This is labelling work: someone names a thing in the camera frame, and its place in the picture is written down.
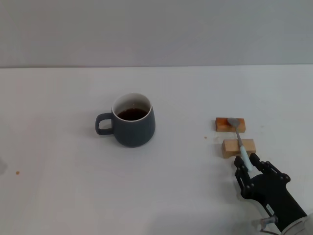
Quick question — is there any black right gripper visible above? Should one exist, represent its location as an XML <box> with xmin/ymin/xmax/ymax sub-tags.
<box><xmin>233</xmin><ymin>153</ymin><xmax>308</xmax><ymax>232</ymax></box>

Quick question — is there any spoon with light blue handle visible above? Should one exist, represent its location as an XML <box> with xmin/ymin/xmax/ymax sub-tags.
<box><xmin>227</xmin><ymin>117</ymin><xmax>254</xmax><ymax>172</ymax></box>

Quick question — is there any dark grey ceramic cup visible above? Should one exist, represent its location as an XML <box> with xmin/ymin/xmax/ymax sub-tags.
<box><xmin>94</xmin><ymin>92</ymin><xmax>156</xmax><ymax>148</ymax></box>

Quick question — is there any plain notched wooden block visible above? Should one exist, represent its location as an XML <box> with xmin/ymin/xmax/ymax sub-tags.
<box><xmin>221</xmin><ymin>139</ymin><xmax>257</xmax><ymax>159</ymax></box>

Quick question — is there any orange stained wooden block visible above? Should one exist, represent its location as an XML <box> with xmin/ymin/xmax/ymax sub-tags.
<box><xmin>215</xmin><ymin>117</ymin><xmax>246</xmax><ymax>133</ymax></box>

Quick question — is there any dark brown coffee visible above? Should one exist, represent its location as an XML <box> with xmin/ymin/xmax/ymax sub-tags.
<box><xmin>116</xmin><ymin>108</ymin><xmax>149</xmax><ymax>122</ymax></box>

